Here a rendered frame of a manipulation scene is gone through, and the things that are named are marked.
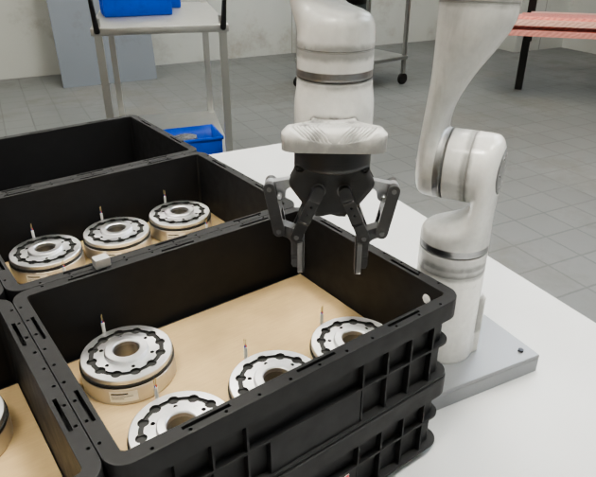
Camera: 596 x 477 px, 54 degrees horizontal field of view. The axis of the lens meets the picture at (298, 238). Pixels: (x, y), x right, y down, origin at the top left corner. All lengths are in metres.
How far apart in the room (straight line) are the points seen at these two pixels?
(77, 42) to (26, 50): 0.73
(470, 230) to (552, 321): 0.36
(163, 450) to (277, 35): 6.83
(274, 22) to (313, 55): 6.64
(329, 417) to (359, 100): 0.31
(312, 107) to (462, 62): 0.25
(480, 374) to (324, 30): 0.55
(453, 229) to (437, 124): 0.14
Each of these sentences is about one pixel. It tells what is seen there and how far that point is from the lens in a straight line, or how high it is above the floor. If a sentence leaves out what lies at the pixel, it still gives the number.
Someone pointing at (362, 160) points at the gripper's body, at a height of 1.09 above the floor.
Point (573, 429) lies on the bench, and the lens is 0.89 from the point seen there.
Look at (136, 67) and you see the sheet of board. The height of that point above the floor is 0.12.
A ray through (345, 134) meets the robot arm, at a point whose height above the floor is 1.13.
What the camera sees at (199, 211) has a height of 0.86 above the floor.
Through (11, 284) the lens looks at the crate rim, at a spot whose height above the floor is 0.93.
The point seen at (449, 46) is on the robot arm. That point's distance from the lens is 0.73.
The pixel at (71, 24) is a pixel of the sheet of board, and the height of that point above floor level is 0.54.
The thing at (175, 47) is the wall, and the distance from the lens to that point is 6.80.
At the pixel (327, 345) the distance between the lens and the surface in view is 0.69.
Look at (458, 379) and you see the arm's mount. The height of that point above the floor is 0.73.
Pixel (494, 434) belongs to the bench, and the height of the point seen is 0.70.
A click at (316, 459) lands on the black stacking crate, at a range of 0.63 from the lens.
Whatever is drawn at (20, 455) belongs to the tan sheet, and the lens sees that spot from 0.67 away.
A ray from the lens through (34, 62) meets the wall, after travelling 6.58.
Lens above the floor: 1.28
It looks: 28 degrees down
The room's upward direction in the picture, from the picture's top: straight up
